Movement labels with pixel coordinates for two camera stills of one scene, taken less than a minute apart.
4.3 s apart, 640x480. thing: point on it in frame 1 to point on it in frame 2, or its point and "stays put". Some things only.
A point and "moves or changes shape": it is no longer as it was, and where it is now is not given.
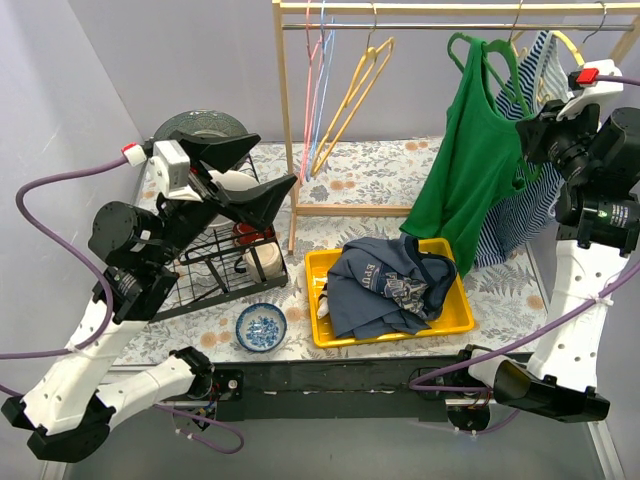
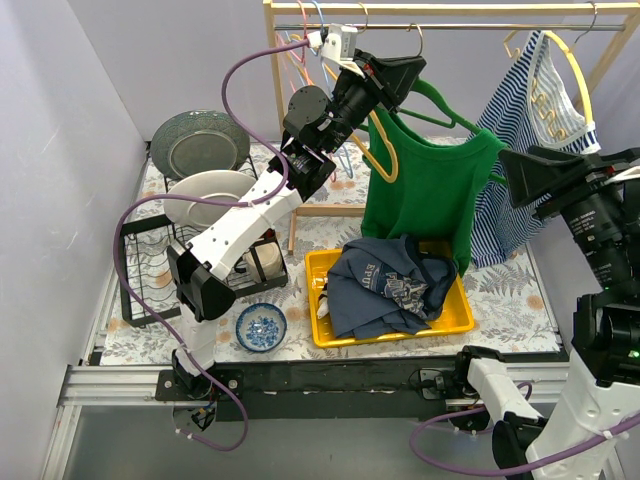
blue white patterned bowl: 261,327 stays put
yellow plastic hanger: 370,69 moves or changes shape
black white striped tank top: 323,307 stays put
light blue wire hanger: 323,89 moves or changes shape
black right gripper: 536,138 to 552,188
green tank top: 475,157 to 438,192
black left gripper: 201,181 to 382,83
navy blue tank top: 385,285 stays put
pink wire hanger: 308,101 moves or changes shape
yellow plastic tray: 455,315 stays put
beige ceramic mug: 270,259 stays put
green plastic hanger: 517,72 to 455,118
